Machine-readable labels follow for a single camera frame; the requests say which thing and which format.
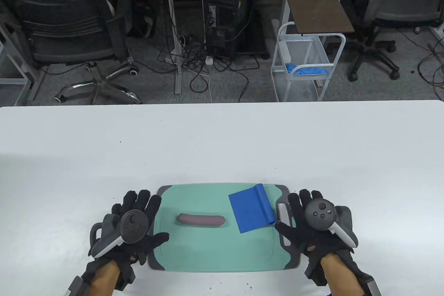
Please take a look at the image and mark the purple plasticine roll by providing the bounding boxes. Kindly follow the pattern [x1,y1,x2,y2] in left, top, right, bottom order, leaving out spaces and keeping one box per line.
[178,213,226,228]

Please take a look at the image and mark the person's right forearm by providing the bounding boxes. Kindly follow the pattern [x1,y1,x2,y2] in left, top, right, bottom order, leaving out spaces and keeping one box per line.
[305,254,365,296]

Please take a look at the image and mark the blue plastic scraper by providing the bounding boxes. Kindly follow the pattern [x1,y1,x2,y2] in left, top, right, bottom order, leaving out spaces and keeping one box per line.
[228,184,277,234]

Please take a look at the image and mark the white wire mesh cart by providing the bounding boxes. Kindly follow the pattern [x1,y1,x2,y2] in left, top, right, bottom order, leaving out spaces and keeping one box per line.
[271,22,346,102]

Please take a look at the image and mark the black computer tower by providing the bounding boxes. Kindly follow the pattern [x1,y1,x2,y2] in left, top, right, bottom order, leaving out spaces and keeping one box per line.
[205,0,271,60]

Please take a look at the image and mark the dark grey hand controller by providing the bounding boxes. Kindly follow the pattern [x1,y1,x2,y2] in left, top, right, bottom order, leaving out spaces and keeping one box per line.
[91,210,150,259]
[305,200,358,248]

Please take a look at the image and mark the black mesh chair chrome base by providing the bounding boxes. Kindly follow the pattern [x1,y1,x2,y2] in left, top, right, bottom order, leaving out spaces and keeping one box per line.
[0,0,143,105]

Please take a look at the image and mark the blue cloth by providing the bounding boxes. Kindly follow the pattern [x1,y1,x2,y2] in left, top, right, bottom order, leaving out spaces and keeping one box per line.
[285,63,329,76]

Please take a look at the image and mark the white metal desk frame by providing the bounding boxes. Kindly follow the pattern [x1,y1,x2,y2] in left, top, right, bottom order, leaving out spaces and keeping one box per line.
[0,20,45,102]

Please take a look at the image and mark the person's left forearm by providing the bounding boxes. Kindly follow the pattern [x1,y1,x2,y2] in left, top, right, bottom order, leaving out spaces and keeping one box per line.
[82,260,136,296]

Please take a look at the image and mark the person's right hand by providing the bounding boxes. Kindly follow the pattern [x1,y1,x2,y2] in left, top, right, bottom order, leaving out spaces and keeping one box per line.
[275,189,358,259]

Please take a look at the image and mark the dark brown wooden board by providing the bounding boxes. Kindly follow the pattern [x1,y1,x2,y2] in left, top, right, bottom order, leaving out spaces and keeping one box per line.
[284,0,355,35]

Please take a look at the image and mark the loose black floor cables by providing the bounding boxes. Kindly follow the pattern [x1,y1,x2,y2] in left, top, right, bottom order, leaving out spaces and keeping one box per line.
[416,43,444,102]

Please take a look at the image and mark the person's left hand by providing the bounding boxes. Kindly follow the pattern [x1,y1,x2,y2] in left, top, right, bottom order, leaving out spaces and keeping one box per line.
[88,190,170,267]

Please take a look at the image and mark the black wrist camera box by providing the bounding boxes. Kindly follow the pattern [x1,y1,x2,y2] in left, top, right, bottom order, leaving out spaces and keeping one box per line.
[361,275,382,296]
[68,275,91,296]

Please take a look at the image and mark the tangle of black cables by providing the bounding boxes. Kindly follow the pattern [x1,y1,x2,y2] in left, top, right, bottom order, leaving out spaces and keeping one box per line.
[158,31,261,102]

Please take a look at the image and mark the green cutting board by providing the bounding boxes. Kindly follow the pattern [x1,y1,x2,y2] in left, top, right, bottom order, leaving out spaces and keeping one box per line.
[147,182,301,272]

